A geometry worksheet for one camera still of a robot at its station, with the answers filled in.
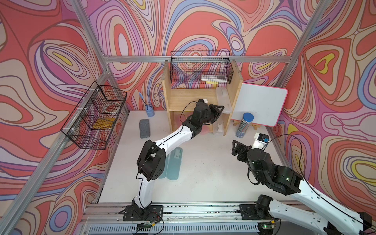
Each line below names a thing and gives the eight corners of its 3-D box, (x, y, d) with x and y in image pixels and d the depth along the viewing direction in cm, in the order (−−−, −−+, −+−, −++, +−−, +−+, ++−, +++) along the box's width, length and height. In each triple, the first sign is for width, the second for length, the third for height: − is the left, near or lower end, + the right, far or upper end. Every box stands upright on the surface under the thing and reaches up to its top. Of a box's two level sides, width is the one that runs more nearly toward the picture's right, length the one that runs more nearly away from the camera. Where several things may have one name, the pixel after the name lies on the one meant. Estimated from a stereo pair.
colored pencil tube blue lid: (236, 138, 105) (244, 120, 90) (234, 131, 109) (242, 112, 94) (246, 138, 105) (255, 120, 90) (243, 131, 109) (252, 112, 94)
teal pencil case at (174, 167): (166, 179, 87) (165, 178, 85) (169, 149, 100) (168, 147, 98) (182, 179, 87) (181, 178, 85) (183, 149, 100) (182, 147, 98)
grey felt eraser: (140, 138, 104) (139, 137, 103) (139, 121, 115) (139, 119, 113) (150, 136, 105) (149, 135, 104) (149, 120, 116) (148, 118, 114)
